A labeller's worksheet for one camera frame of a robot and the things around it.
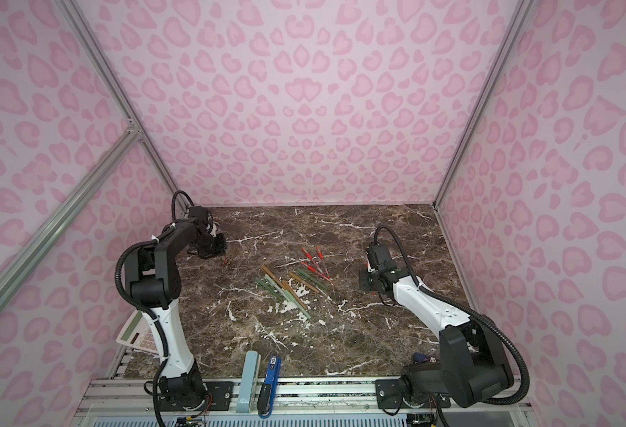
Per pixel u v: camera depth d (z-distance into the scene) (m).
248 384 0.71
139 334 0.82
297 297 0.93
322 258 1.03
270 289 0.95
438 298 0.48
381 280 0.64
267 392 0.73
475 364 0.41
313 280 0.96
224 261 1.02
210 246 0.90
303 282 0.95
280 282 0.96
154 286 0.58
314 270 0.98
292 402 0.72
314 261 1.01
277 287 0.95
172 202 0.84
